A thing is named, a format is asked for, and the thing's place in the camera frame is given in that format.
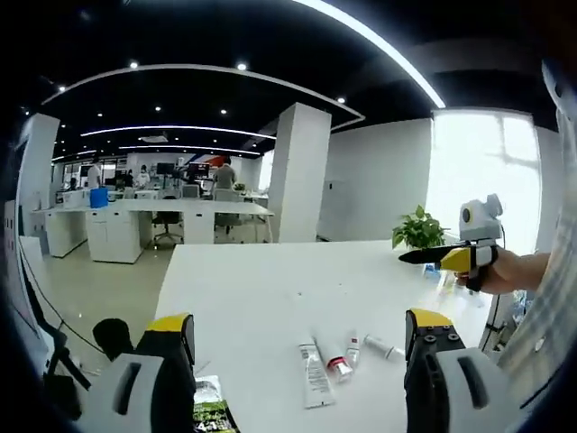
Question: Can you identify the cluster of small bottles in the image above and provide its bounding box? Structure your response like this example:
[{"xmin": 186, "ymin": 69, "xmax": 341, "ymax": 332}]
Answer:
[{"xmin": 422, "ymin": 263, "xmax": 457, "ymax": 295}]

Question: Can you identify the green potted plant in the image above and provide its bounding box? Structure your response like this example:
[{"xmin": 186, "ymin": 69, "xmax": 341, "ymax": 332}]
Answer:
[{"xmin": 390, "ymin": 204, "xmax": 448, "ymax": 252}]

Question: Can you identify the small clear skincare bottle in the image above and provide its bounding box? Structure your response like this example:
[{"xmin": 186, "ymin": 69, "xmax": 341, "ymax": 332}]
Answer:
[{"xmin": 343, "ymin": 330, "xmax": 364, "ymax": 364}]

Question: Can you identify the black floor cable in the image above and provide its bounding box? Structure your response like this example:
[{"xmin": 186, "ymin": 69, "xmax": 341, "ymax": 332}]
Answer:
[{"xmin": 20, "ymin": 250, "xmax": 103, "ymax": 351}]

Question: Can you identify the grey office chair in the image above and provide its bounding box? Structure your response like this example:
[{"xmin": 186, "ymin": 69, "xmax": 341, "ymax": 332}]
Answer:
[{"xmin": 212, "ymin": 188, "xmax": 241, "ymax": 234}]

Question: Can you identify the black office chair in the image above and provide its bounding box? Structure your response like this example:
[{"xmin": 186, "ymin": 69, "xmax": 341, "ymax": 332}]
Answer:
[{"xmin": 151, "ymin": 208, "xmax": 184, "ymax": 247}]

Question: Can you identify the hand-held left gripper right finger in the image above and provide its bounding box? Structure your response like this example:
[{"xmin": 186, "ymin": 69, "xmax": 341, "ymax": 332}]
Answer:
[{"xmin": 402, "ymin": 308, "xmax": 513, "ymax": 433}]

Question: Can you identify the black stand frame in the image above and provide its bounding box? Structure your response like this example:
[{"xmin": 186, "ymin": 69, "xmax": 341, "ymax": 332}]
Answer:
[{"xmin": 42, "ymin": 331, "xmax": 93, "ymax": 420}]

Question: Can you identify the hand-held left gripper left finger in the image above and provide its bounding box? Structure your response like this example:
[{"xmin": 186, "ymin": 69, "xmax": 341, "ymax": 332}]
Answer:
[{"xmin": 84, "ymin": 312, "xmax": 198, "ymax": 433}]

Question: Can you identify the white cylindrical skincare bottle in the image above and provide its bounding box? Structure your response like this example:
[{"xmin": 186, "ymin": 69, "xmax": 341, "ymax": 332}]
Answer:
[{"xmin": 362, "ymin": 334, "xmax": 406, "ymax": 361}]

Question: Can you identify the black round stool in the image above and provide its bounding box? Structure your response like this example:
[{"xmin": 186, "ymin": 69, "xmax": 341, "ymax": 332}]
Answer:
[{"xmin": 91, "ymin": 317, "xmax": 135, "ymax": 363}]

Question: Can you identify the green printed packet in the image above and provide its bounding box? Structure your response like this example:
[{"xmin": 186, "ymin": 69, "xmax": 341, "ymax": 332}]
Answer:
[{"xmin": 192, "ymin": 375, "xmax": 241, "ymax": 433}]

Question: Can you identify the long white office desk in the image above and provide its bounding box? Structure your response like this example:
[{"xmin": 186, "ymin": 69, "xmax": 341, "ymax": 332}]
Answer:
[{"xmin": 32, "ymin": 197, "xmax": 275, "ymax": 265}]

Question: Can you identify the red-banded white skincare tube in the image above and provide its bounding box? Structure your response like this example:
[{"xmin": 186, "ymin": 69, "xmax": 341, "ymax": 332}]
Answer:
[{"xmin": 312, "ymin": 335, "xmax": 355, "ymax": 385}]

